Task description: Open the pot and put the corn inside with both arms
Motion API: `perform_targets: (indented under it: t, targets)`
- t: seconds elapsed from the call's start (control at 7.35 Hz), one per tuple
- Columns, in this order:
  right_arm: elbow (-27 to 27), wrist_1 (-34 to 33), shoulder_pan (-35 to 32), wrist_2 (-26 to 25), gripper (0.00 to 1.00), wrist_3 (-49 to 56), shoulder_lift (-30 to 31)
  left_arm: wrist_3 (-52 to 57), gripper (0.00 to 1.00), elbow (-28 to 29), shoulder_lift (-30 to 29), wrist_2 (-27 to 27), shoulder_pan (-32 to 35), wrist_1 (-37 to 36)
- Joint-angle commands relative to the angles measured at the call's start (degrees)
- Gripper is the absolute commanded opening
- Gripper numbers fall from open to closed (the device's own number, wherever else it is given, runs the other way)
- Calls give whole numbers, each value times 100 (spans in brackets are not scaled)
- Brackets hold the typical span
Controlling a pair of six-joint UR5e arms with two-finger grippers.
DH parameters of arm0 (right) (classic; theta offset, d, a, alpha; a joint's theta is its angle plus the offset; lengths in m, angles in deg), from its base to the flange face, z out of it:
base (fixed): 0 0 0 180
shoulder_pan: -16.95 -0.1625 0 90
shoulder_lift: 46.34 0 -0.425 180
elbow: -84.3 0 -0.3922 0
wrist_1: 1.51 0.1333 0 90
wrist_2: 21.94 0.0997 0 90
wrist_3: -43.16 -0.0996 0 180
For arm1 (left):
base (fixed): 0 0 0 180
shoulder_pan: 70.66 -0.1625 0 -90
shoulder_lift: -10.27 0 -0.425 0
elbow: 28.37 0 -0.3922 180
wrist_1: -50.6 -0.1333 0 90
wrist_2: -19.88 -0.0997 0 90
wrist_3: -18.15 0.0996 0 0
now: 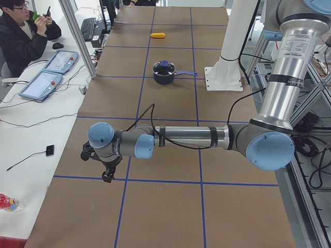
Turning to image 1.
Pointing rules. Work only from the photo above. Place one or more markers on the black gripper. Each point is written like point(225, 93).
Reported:
point(109, 163)

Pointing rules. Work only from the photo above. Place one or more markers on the glass pot lid blue knob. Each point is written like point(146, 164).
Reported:
point(164, 68)

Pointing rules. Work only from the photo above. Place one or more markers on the yellow plastic corn cob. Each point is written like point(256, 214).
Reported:
point(158, 35)

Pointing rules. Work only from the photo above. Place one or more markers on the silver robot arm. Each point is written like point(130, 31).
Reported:
point(277, 22)
point(265, 141)

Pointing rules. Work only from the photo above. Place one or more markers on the small black square device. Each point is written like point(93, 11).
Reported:
point(50, 150)

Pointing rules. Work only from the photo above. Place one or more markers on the red snack package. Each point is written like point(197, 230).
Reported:
point(11, 204)

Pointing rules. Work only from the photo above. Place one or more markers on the lower blue teach pendant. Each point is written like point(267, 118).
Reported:
point(41, 85)

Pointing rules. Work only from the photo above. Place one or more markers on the blue teach pendant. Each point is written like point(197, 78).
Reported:
point(61, 62)
point(41, 85)

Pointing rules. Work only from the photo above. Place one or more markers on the upper blue teach pendant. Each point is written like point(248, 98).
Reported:
point(61, 62)

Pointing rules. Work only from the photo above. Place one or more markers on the dark blue saucepan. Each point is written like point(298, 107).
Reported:
point(164, 80)

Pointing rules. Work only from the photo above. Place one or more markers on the black computer mouse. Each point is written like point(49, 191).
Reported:
point(57, 46)

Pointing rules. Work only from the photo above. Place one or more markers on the black keyboard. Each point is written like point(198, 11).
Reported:
point(87, 28)

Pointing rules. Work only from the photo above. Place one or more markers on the person in black jacket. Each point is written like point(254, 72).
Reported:
point(24, 39)

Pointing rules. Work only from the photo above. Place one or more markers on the black monitor stand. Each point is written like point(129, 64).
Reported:
point(107, 15)

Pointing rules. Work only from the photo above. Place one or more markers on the white camera mast base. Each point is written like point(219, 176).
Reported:
point(225, 74)

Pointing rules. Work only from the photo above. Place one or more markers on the aluminium frame post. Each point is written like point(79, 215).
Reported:
point(75, 30)

